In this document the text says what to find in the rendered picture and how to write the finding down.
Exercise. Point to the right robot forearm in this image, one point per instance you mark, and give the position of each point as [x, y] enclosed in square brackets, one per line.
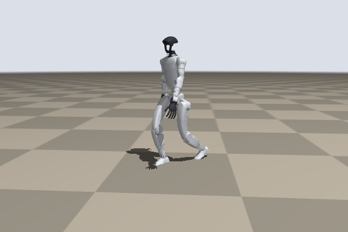
[164, 88]

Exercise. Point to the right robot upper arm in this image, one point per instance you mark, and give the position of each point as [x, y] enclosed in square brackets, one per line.
[163, 76]

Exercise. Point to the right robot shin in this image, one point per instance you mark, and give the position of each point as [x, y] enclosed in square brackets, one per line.
[159, 143]

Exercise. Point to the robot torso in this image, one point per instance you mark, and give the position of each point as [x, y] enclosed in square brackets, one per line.
[170, 71]

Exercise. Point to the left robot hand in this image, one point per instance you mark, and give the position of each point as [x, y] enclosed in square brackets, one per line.
[172, 107]

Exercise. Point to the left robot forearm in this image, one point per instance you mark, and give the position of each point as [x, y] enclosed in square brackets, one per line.
[177, 89]

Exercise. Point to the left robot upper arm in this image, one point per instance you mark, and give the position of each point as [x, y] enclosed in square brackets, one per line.
[180, 68]

